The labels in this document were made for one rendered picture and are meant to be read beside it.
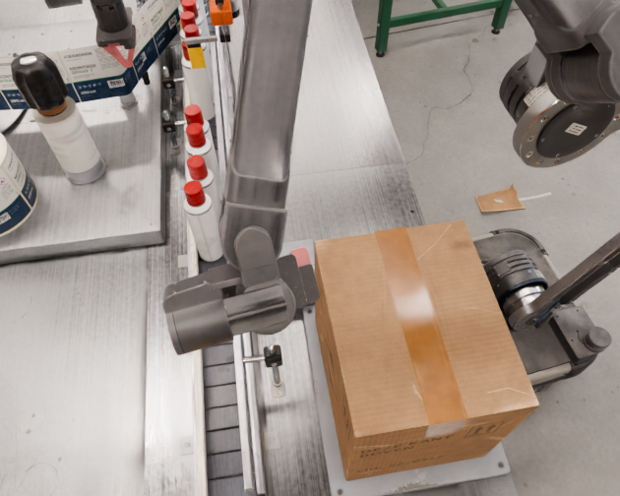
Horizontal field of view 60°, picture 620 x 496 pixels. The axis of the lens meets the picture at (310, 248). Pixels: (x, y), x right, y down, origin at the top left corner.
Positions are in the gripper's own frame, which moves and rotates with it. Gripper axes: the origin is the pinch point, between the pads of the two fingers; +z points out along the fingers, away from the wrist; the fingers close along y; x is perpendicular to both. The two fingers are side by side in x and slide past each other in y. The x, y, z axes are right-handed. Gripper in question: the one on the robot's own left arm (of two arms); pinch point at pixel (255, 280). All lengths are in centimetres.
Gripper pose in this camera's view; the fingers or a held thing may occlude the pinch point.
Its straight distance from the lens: 73.2
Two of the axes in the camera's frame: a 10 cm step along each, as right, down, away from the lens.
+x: 2.5, 9.6, 1.1
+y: -9.6, 2.6, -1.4
